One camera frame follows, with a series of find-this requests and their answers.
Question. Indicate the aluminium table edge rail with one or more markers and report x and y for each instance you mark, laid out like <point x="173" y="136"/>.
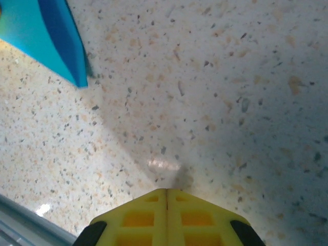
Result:
<point x="20" y="225"/>

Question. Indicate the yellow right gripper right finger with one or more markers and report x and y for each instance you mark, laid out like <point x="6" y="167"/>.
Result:
<point x="175" y="220"/>

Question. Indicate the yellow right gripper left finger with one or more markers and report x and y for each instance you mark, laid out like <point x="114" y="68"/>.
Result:
<point x="160" y="220"/>

